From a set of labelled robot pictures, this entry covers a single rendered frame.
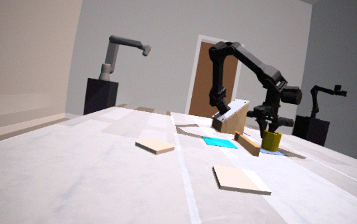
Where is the tan wooden bar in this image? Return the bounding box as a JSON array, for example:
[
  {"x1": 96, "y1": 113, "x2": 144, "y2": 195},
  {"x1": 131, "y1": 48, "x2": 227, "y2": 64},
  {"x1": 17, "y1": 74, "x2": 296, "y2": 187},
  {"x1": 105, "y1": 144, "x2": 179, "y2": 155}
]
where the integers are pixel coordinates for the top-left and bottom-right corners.
[{"x1": 234, "y1": 131, "x2": 260, "y2": 157}]

